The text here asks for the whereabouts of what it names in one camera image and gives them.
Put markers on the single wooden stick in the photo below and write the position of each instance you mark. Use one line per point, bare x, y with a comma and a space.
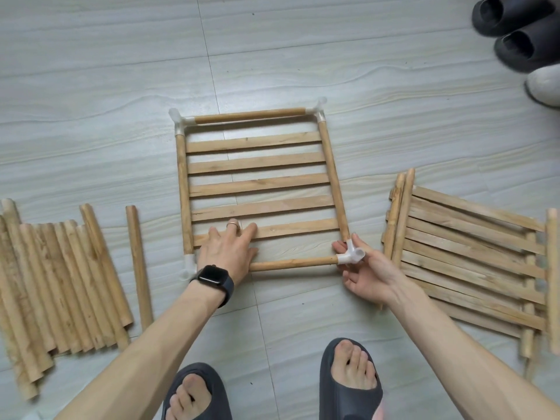
293, 263
138, 266
249, 114

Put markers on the white shoe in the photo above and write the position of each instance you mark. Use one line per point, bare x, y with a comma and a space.
547, 84

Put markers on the person's right forearm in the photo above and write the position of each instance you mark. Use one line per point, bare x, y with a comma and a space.
472, 358

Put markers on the person's black sandal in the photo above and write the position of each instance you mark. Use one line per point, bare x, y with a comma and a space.
350, 389
197, 398

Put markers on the person's left hand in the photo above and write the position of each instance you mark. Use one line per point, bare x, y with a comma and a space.
226, 251

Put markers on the slatted wooden shelf panel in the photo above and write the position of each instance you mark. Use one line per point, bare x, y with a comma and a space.
472, 258
254, 183

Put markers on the black smartwatch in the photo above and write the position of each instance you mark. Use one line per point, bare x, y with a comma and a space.
213, 280

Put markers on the pile of wooden dowels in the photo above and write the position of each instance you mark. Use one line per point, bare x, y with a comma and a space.
52, 293

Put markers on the person's right hand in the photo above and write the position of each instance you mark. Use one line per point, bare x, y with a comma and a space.
376, 275

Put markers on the person's left forearm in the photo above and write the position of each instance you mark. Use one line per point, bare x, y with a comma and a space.
131, 363

